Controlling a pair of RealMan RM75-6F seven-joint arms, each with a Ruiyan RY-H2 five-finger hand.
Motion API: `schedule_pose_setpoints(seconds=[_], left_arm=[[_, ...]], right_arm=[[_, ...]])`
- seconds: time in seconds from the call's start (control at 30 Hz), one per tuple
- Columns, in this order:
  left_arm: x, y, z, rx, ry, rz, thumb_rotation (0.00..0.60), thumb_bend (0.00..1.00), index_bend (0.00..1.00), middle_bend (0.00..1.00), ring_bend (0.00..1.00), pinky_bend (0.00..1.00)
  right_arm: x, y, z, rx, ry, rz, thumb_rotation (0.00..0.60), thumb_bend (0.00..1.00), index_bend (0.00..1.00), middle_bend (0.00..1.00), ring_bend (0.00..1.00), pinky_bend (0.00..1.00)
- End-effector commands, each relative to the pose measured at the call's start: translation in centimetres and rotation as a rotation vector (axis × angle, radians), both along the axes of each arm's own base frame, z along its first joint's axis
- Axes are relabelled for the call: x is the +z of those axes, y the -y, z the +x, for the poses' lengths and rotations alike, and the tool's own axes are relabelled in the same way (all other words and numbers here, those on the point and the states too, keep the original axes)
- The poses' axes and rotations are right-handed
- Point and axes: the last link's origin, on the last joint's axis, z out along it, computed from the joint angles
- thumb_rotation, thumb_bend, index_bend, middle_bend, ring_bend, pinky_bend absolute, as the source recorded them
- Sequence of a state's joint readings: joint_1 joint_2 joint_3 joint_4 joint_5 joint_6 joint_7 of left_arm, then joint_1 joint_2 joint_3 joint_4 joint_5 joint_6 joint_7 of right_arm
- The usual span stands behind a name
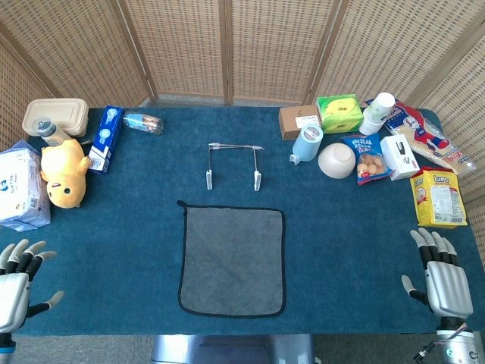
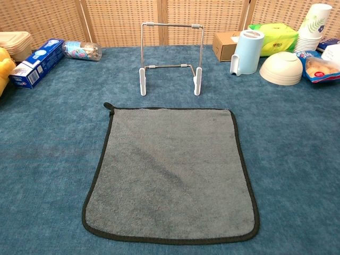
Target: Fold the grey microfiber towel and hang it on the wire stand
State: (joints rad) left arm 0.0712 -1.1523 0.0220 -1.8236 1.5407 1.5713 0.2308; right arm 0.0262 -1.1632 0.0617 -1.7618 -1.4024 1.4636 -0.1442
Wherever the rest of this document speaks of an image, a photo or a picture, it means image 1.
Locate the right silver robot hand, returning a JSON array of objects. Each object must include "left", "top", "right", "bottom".
[{"left": 401, "top": 227, "right": 474, "bottom": 331}]

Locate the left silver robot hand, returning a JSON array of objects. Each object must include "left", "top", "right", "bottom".
[{"left": 0, "top": 238, "right": 65, "bottom": 334}]

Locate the grey and blue towel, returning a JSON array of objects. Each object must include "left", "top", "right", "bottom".
[{"left": 177, "top": 199, "right": 286, "bottom": 319}]

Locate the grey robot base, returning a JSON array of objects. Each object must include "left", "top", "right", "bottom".
[{"left": 151, "top": 334, "right": 315, "bottom": 364}]

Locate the metal rack with white feet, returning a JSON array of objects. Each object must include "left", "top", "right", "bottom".
[{"left": 205, "top": 142, "right": 265, "bottom": 192}]

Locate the yellow snack bag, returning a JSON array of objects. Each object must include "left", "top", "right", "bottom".
[{"left": 410, "top": 166, "right": 469, "bottom": 229}]

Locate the white and blue tissue pack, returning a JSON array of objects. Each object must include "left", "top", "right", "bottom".
[{"left": 0, "top": 139, "right": 52, "bottom": 232}]

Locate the teal table carpet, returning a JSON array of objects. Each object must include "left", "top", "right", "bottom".
[{"left": 0, "top": 105, "right": 485, "bottom": 337}]

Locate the yellow plush toy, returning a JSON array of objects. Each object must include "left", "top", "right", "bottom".
[{"left": 39, "top": 139, "right": 92, "bottom": 209}]

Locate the white stapler box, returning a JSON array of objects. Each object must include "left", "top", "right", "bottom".
[{"left": 379, "top": 135, "right": 419, "bottom": 181}]

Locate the blue cookie snack bag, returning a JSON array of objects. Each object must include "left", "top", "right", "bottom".
[{"left": 340, "top": 133, "right": 394, "bottom": 187}]

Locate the red and blue noodle bag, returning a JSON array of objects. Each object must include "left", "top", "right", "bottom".
[{"left": 365, "top": 99, "right": 477, "bottom": 175}]

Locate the beige bottle with grey cap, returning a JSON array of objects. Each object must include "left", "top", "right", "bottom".
[{"left": 35, "top": 118, "right": 73, "bottom": 148}]

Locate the cream bowl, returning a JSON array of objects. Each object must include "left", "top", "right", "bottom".
[{"left": 317, "top": 142, "right": 357, "bottom": 180}]

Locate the blue toothpaste box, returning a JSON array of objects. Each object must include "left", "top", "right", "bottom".
[{"left": 88, "top": 105, "right": 125, "bottom": 175}]

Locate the stack of paper cups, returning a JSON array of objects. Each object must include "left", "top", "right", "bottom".
[{"left": 358, "top": 92, "right": 396, "bottom": 137}]

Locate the beige lunch box stack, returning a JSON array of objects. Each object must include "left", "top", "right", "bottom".
[{"left": 21, "top": 98, "right": 90, "bottom": 138}]

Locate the light blue cylindrical cup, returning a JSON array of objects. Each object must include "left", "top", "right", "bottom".
[{"left": 289, "top": 123, "right": 324, "bottom": 166}]

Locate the green tissue pack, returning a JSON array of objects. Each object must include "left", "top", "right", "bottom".
[{"left": 316, "top": 93, "right": 365, "bottom": 135}]

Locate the clear bottle with blue label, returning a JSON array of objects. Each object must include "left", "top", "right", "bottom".
[{"left": 123, "top": 111, "right": 164, "bottom": 137}]

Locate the brown cardboard box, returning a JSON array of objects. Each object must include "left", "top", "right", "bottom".
[{"left": 278, "top": 105, "right": 323, "bottom": 142}]

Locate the wicker folding screen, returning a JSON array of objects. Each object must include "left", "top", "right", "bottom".
[{"left": 0, "top": 0, "right": 485, "bottom": 232}]

